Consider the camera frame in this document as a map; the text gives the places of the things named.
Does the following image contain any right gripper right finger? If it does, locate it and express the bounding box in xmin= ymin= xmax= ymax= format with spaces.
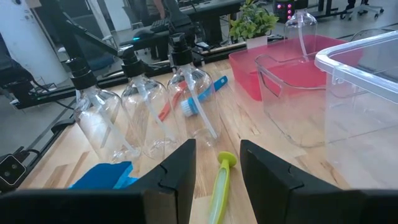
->
xmin=241 ymin=139 xmax=398 ymax=224

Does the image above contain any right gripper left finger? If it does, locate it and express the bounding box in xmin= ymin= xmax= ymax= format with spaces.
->
xmin=0 ymin=139 xmax=197 ymax=224

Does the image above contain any green dish brush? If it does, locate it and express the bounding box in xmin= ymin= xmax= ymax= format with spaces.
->
xmin=208 ymin=151 xmax=238 ymax=224

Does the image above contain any red spoon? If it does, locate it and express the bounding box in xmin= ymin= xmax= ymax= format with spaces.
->
xmin=157 ymin=80 xmax=188 ymax=123

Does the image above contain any clear pump bottle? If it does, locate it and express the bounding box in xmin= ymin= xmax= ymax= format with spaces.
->
xmin=167 ymin=32 xmax=222 ymax=147
xmin=118 ymin=45 xmax=178 ymax=160
xmin=66 ymin=57 xmax=141 ymax=165
xmin=283 ymin=0 xmax=318 ymax=62

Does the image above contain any blue dish brush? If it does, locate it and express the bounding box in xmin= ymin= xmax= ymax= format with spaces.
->
xmin=181 ymin=75 xmax=229 ymax=118

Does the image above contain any small clear plastic bin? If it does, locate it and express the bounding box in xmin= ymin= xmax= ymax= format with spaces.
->
xmin=254 ymin=53 xmax=336 ymax=149

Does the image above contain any large clear plastic bin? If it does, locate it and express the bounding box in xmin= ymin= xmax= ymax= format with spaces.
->
xmin=313 ymin=30 xmax=398 ymax=191

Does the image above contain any red plastic tray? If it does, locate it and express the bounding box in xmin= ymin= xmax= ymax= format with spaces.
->
xmin=228 ymin=34 xmax=364 ymax=103

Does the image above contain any black computer mouse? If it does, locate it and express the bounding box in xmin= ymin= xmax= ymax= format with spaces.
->
xmin=132 ymin=29 xmax=156 ymax=43

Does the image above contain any black keyboard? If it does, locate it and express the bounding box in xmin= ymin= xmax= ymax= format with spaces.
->
xmin=149 ymin=17 xmax=172 ymax=34

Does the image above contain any green plant in white pot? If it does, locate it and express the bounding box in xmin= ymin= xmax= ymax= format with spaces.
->
xmin=229 ymin=0 xmax=280 ymax=50

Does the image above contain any computer tower with lights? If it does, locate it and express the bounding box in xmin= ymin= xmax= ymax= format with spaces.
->
xmin=272 ymin=0 xmax=296 ymax=23

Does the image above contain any grey office chair base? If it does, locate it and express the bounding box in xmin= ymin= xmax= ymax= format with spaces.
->
xmin=340 ymin=0 xmax=385 ymax=20

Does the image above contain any black desk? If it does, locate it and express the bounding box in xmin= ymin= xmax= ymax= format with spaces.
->
xmin=119 ymin=0 xmax=245 ymax=62

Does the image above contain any black table-level camera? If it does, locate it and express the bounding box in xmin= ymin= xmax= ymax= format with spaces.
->
xmin=0 ymin=154 xmax=27 ymax=191

